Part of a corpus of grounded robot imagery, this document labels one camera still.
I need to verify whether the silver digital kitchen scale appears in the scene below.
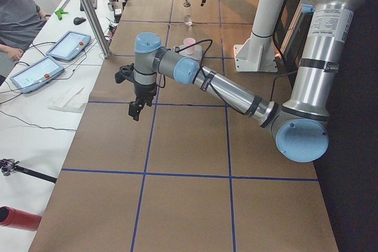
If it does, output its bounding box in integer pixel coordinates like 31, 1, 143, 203
172, 44, 202, 61

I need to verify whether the white pillar with base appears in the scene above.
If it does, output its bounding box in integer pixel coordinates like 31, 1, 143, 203
234, 0, 284, 73

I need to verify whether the blue teach pendant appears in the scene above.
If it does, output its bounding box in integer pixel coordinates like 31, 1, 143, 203
10, 56, 64, 93
46, 31, 92, 61

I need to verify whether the person in grey shirt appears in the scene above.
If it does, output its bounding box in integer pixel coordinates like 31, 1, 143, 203
1, 0, 51, 61

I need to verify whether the lower blue teach pendant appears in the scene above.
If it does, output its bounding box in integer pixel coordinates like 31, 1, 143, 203
10, 56, 64, 93

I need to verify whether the black computer mouse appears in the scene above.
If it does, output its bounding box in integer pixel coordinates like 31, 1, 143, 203
73, 17, 86, 25

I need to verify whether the aluminium frame post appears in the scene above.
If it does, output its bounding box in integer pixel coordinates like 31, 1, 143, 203
80, 0, 110, 58

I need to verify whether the clear glass sauce bottle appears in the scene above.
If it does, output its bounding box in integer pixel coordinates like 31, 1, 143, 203
183, 0, 193, 27

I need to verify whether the green clamp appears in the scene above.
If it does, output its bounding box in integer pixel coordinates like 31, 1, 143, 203
54, 8, 69, 21

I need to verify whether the upper blue teach pendant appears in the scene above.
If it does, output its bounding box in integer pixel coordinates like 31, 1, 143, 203
46, 31, 92, 61

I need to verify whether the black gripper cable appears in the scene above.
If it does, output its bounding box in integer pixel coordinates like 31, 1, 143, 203
174, 39, 213, 67

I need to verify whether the red cylinder bottle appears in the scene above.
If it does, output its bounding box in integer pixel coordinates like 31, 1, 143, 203
1, 206, 42, 231

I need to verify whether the pink plastic cup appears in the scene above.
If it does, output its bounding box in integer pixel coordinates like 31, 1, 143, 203
183, 37, 195, 55

